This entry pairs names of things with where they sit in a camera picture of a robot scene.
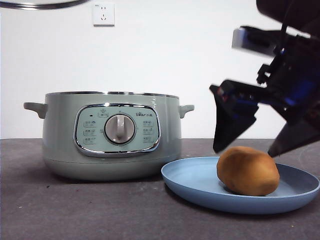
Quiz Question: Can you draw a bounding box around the brown potato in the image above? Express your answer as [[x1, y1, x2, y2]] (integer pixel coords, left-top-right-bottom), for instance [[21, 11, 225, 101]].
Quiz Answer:
[[216, 146, 281, 197]]

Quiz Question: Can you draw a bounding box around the glass lid with green knob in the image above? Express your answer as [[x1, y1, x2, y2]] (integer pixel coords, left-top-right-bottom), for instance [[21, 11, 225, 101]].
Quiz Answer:
[[0, 0, 90, 11]]

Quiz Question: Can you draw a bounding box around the blue round plate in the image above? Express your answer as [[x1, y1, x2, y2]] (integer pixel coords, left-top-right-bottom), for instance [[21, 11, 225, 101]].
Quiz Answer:
[[160, 156, 320, 215]]

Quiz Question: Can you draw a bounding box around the pale green electric steamer pot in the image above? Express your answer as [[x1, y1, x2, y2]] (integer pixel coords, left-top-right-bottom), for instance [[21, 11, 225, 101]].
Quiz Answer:
[[23, 90, 195, 182]]

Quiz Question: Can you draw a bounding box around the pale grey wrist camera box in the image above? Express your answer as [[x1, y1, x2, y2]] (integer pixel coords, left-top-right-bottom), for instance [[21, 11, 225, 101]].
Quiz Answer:
[[231, 25, 276, 58]]

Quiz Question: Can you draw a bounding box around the white wall socket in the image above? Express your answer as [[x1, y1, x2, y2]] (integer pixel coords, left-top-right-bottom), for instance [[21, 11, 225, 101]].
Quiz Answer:
[[92, 3, 116, 27]]

